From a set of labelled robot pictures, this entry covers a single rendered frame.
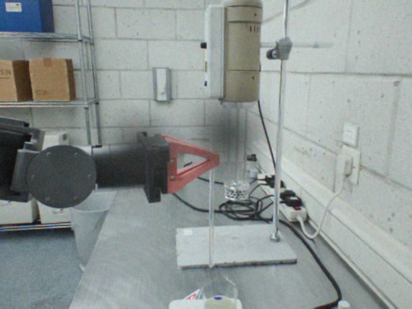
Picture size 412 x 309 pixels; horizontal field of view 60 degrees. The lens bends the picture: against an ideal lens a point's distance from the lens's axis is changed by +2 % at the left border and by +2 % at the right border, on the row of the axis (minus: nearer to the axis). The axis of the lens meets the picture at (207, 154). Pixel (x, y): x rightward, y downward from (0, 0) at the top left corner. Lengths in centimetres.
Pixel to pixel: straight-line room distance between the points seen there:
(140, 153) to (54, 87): 223
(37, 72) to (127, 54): 67
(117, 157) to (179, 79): 249
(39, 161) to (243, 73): 57
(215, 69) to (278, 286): 50
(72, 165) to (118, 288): 54
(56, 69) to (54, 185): 229
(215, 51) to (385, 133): 42
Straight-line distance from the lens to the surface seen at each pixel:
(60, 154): 34
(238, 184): 91
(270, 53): 95
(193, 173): 44
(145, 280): 86
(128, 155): 41
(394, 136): 85
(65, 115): 300
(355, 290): 88
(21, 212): 286
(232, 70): 82
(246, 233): 103
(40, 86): 264
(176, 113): 290
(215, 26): 83
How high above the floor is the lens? 122
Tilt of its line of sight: 14 degrees down
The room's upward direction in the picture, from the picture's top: straight up
